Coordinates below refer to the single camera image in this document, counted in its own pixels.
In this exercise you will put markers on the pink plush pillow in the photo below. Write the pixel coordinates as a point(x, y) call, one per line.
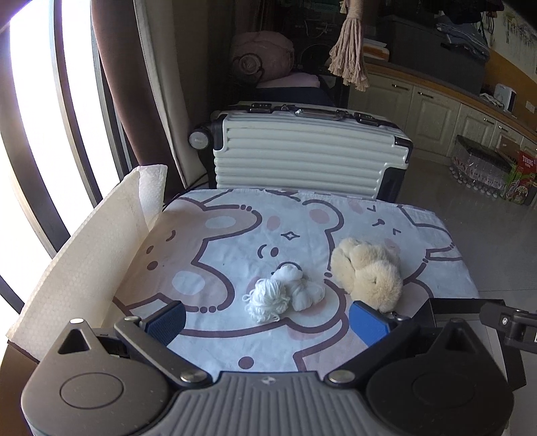
point(268, 50)

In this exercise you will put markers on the beige mop tassel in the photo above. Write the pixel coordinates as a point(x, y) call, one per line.
point(348, 63)

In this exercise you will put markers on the brown carton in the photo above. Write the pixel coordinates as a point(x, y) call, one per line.
point(509, 146)

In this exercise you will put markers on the beige padded panel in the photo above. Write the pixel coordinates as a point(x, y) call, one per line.
point(168, 84)

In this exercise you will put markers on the black window frame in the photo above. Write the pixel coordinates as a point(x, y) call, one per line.
point(29, 176)

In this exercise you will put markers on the brown curtain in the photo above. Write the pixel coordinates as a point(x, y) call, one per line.
point(121, 75)

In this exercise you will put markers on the dark navy seat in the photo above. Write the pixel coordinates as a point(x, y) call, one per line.
point(293, 95)

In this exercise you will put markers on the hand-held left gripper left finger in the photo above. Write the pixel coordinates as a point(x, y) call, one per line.
point(168, 320)

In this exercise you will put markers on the pink cushion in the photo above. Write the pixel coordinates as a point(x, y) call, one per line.
point(289, 79)

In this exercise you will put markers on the green and red carton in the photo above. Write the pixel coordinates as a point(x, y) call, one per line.
point(520, 184)

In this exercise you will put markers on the dark grey storage box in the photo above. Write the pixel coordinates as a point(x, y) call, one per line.
point(428, 58)

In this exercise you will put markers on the folded grey clothes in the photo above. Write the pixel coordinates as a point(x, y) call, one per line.
point(465, 40)

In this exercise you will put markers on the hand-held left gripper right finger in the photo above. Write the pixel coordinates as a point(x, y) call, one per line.
point(369, 327)

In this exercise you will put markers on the cream kitchen cabinets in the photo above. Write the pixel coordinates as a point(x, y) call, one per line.
point(428, 121)

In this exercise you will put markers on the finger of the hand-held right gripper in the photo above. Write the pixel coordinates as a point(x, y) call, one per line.
point(497, 316)

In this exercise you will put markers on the white foam sheet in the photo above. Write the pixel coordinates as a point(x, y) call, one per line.
point(84, 260)

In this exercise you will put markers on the white yarn ball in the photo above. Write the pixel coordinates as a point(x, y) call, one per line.
point(268, 299)

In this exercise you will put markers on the white gauze bundle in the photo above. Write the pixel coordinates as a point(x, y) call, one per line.
point(304, 295)

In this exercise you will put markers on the white ribbed suitcase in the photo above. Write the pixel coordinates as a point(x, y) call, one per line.
point(302, 155)

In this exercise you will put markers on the bear printed blanket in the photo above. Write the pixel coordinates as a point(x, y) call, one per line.
point(218, 260)

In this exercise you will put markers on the black cardboard box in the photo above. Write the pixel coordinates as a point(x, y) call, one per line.
point(426, 312)

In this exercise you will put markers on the pack of water bottles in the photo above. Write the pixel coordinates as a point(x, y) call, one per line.
point(474, 167)

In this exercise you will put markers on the white countertop appliance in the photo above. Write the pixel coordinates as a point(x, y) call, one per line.
point(503, 96)

